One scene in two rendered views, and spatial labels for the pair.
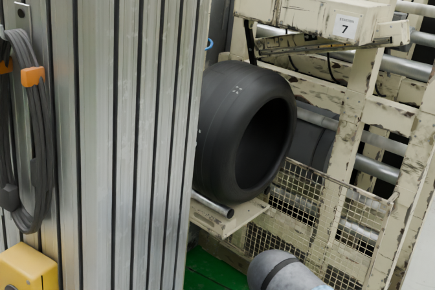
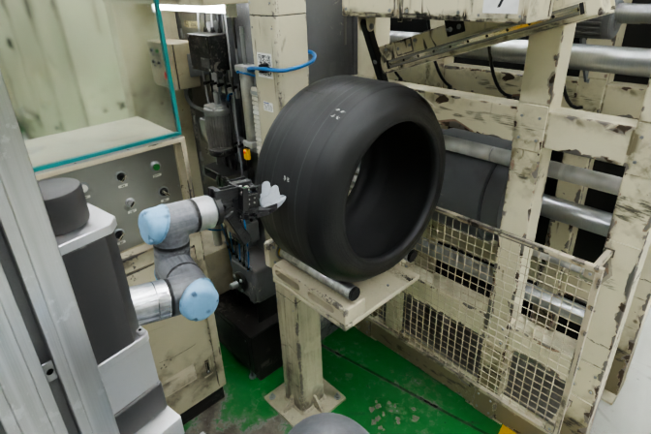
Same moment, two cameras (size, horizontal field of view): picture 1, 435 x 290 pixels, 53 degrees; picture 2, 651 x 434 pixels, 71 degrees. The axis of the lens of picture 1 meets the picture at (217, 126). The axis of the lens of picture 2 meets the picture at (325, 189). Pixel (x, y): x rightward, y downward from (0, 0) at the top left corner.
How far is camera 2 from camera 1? 54 cm
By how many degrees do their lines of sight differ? 10
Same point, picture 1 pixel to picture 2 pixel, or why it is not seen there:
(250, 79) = (357, 97)
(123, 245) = not seen: outside the picture
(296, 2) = not seen: outside the picture
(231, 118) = (329, 157)
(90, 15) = not seen: outside the picture
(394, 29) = not seen: outside the picture
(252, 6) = not seen: outside the picture
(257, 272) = not seen: outside the picture
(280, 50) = (415, 55)
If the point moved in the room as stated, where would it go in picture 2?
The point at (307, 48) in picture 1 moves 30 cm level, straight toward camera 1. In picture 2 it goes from (452, 46) to (439, 63)
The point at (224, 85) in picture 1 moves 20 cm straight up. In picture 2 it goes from (320, 109) to (317, 27)
